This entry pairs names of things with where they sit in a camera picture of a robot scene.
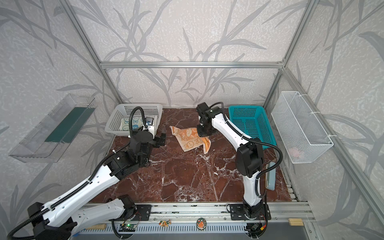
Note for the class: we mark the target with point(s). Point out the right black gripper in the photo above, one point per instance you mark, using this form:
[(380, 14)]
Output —
[(203, 130)]

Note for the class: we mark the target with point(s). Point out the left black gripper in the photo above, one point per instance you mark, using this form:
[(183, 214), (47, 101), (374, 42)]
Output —
[(160, 139)]

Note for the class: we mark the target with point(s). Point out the orange patterned towel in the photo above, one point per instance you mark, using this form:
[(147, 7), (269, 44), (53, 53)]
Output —
[(189, 139)]

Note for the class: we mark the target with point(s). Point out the bear print towel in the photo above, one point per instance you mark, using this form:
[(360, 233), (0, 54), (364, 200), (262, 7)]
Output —
[(136, 123)]

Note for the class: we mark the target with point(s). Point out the teal perforated plastic basket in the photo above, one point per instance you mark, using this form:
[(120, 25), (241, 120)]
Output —
[(253, 122)]

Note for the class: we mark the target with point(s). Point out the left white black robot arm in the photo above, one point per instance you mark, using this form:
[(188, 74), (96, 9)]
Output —
[(64, 216)]

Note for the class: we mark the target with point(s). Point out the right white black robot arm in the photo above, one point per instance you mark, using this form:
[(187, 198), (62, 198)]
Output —
[(249, 156)]

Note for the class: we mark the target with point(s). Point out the light blue sponge block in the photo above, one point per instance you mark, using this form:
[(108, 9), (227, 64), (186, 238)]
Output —
[(270, 183)]

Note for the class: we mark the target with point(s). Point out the small orange green sticker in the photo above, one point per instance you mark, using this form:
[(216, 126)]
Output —
[(165, 223)]

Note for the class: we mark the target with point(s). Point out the left green circuit board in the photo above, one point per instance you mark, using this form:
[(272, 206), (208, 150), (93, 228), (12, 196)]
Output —
[(127, 227)]

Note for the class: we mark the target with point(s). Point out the round orange green badge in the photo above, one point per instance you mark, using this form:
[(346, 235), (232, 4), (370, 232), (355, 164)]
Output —
[(201, 224)]

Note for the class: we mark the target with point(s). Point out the blue toy shovel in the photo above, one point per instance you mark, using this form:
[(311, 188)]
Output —
[(96, 227)]

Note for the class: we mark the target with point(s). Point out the small wooden block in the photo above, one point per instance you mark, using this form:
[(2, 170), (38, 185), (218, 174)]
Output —
[(296, 222)]

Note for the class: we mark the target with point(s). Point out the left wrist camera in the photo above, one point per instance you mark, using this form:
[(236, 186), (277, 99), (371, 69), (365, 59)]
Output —
[(150, 121)]

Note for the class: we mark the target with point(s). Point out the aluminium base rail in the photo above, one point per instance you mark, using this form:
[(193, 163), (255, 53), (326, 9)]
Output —
[(220, 217)]

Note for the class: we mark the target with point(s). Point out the pink object in wire basket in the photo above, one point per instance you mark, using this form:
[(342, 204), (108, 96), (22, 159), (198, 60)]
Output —
[(296, 153)]

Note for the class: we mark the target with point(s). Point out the white wire mesh basket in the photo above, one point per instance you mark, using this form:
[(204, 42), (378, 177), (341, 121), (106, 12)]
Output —
[(299, 126)]

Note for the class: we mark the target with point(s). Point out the clear acrylic wall shelf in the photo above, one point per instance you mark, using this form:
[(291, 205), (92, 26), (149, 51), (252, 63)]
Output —
[(49, 140)]

